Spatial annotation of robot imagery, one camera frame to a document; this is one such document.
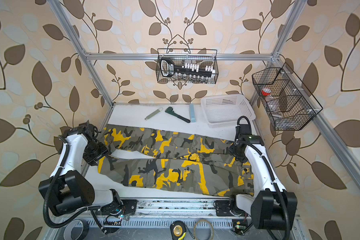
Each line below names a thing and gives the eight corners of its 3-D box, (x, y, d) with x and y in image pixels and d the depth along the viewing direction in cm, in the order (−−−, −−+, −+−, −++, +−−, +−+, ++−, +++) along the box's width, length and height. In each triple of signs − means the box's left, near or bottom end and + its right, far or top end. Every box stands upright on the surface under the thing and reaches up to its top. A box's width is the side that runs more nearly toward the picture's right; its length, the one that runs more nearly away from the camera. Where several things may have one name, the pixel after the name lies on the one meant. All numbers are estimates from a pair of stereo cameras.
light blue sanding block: (190, 123, 111) (190, 119, 108) (188, 107, 122) (188, 103, 118) (195, 122, 111) (195, 119, 108) (193, 107, 122) (193, 103, 118)
